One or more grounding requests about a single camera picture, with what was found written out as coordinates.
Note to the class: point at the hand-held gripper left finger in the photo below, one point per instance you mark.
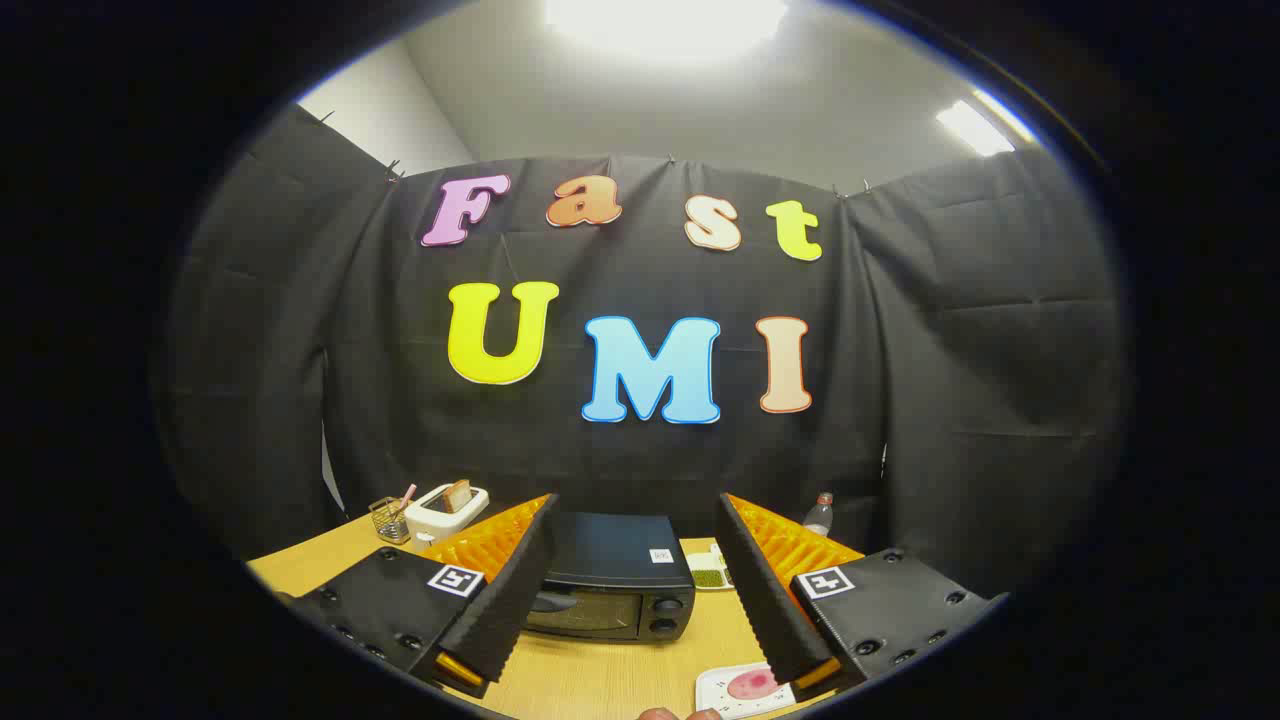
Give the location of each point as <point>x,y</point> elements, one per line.
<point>510,600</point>

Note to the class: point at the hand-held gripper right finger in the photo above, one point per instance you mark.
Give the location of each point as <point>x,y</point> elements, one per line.
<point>765,600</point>

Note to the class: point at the brown bread slice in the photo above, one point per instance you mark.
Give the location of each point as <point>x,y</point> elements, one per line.
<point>458,497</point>

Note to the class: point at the black toaster oven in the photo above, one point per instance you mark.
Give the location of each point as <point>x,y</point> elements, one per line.
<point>610,560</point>

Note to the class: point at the white divided dish with beans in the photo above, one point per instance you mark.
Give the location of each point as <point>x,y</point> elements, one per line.
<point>708,577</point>

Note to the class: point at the black backdrop cloth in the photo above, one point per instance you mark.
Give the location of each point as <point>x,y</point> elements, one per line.
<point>620,460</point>

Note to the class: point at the pink pen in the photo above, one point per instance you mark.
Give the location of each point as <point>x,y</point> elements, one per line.
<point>406,497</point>

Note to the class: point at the clear plastic water bottle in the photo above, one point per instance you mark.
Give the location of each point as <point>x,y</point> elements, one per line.
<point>818,518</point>

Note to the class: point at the narrow ceiling light panel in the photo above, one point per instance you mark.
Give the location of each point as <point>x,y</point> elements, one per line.
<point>975,128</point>

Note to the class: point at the white bread toaster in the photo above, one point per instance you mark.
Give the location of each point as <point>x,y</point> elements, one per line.
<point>435,525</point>

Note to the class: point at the pink ham slice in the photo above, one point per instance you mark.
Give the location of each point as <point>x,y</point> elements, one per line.
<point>752,685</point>

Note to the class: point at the large ceiling light panel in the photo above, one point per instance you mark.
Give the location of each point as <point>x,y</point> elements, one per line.
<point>665,25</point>

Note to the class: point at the white square plate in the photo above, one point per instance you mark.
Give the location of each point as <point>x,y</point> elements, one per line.
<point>712,695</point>

